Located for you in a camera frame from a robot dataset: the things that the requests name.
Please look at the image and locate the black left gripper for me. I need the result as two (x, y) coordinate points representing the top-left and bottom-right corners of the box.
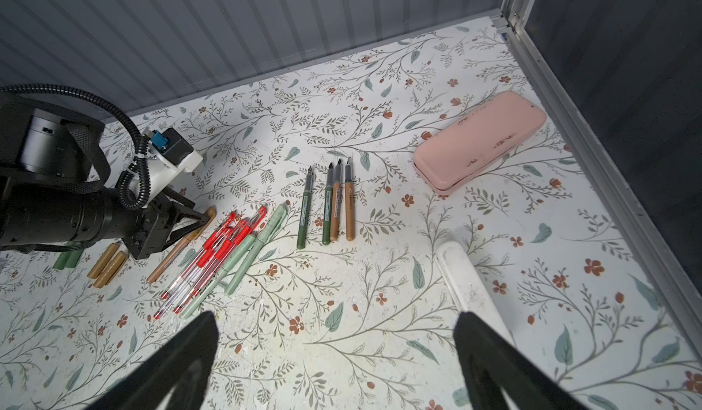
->
(1, 93), (210, 259)

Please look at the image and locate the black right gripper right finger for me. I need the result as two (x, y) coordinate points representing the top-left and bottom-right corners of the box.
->
(453, 312), (585, 409)

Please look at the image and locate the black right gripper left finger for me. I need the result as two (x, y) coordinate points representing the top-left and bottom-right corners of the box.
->
(89, 311), (219, 409)

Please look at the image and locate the dark green pen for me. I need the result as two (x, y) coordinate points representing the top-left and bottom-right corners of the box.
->
(322, 163), (334, 246)
(296, 166), (314, 249)

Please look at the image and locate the light green pen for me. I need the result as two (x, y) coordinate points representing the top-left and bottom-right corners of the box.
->
(180, 235), (256, 319)
(224, 203), (289, 297)

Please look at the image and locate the white plastic stick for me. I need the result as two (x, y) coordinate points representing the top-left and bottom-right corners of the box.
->
(437, 241), (515, 345)

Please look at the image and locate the pink glasses case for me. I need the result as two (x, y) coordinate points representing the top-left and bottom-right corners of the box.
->
(412, 91), (547, 195)

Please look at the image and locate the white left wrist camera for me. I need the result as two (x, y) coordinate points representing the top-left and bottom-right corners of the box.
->
(141, 127), (203, 208)

